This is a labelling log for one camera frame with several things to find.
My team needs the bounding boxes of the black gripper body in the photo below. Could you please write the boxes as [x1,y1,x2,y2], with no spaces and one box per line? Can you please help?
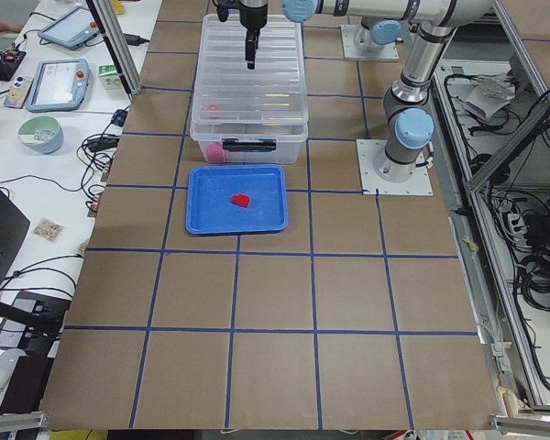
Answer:
[238,0,269,31]

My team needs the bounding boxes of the clear plastic box lid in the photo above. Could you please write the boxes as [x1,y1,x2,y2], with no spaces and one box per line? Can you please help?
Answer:
[192,14,308,126]

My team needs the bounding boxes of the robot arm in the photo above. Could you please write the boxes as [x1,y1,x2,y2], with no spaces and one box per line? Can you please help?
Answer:
[281,0,492,183]
[358,17,404,53]

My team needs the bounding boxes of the clear plastic storage box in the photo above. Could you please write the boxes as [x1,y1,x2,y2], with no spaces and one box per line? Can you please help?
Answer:
[190,121,308,165]

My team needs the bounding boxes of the green white carton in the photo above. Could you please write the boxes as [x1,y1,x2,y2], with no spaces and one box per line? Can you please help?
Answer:
[97,64,123,90]

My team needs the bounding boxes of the teach pendant tablet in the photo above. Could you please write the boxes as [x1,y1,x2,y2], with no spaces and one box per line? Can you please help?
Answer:
[38,6,99,50]
[26,59,90,113]

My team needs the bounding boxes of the blue plastic tray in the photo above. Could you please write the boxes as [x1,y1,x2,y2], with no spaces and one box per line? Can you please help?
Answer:
[185,164,289,235]

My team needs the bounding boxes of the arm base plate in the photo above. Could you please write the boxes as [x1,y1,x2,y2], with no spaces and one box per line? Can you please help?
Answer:
[340,20,402,62]
[357,139,434,196]

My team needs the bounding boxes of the aluminium frame post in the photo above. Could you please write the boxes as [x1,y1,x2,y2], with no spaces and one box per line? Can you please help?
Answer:
[86,0,142,96]

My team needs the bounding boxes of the black cable bundle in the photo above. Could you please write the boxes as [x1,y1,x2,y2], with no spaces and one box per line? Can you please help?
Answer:
[75,132,123,216]

